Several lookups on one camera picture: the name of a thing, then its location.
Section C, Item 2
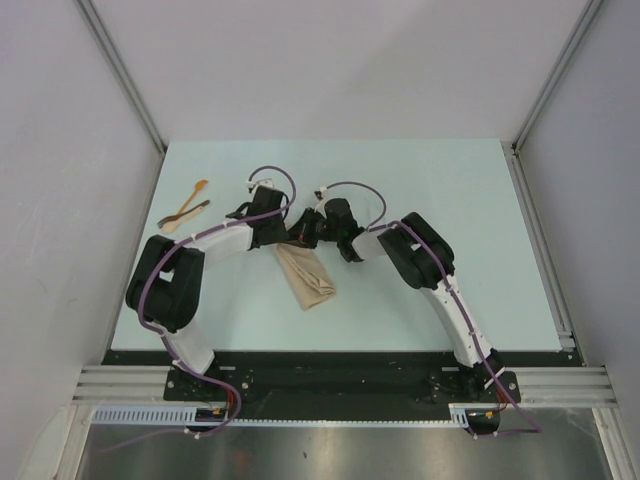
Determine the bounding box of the purple cable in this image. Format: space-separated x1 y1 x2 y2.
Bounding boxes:
97 165 297 454
324 180 544 436

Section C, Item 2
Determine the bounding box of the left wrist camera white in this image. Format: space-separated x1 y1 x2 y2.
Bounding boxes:
246 178 274 193

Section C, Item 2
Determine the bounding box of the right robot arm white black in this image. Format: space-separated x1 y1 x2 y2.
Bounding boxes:
287 198 505 401

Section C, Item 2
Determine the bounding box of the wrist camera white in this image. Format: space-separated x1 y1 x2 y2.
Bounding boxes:
246 178 274 193
314 186 329 218

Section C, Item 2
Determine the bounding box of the right aluminium table rail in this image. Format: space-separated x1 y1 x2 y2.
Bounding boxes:
501 142 579 351

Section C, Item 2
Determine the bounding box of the left aluminium frame post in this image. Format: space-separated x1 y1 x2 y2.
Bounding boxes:
73 0 168 157

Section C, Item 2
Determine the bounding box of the front aluminium cross rail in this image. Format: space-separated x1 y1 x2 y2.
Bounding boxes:
72 365 618 408

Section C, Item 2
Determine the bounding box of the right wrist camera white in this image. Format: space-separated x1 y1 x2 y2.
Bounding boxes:
314 186 329 218

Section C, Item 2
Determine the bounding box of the right aluminium frame post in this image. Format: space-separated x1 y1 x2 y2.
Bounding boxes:
511 0 606 152

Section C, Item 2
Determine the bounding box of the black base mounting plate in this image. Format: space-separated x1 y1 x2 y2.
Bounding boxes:
102 350 582 419

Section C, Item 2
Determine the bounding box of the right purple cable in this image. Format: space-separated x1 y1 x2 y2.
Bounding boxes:
324 180 544 436

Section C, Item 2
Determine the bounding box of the white slotted cable duct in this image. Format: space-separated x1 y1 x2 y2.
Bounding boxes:
91 404 499 429

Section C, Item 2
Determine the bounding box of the beige cloth napkin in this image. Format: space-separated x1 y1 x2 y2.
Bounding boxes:
274 244 337 311

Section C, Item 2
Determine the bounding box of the light wooden spoon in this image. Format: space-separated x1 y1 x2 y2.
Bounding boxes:
161 206 205 233

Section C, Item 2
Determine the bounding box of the orange wooden spoon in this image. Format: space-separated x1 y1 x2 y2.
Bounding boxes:
177 179 208 214

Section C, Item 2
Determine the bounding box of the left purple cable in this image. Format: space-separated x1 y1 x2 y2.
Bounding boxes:
97 165 297 454

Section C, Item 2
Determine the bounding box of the aluminium frame post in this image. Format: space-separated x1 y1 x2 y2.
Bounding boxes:
511 0 606 152
73 0 168 157

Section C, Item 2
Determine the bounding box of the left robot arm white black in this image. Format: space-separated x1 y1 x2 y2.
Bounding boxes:
125 182 291 400

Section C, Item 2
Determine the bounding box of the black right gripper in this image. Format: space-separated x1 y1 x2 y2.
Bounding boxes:
283 208 341 250

